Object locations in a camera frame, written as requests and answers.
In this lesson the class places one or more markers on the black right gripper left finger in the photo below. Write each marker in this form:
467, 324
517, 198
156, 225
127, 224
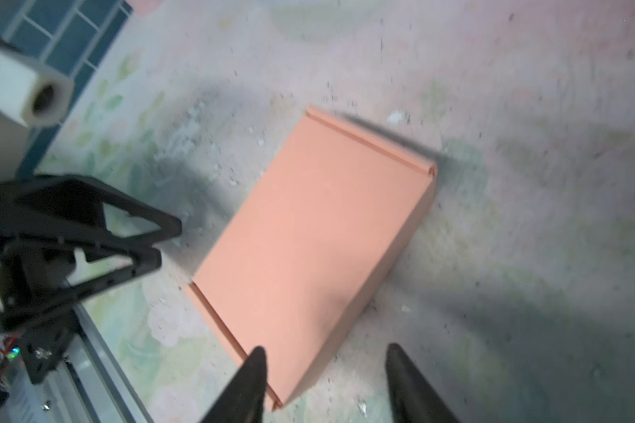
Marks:
242, 401

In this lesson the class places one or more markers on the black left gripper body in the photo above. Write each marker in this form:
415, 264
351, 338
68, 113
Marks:
42, 334

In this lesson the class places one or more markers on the pink cardboard box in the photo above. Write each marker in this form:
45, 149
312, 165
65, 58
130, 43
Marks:
309, 248

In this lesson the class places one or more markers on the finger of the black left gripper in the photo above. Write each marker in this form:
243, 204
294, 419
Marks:
62, 263
70, 209

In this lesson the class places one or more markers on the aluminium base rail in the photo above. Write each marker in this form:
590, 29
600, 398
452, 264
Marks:
65, 372

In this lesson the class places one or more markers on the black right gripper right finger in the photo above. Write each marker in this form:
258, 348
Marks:
412, 398

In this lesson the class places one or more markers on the pink pencil cup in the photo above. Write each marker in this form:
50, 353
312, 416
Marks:
144, 7

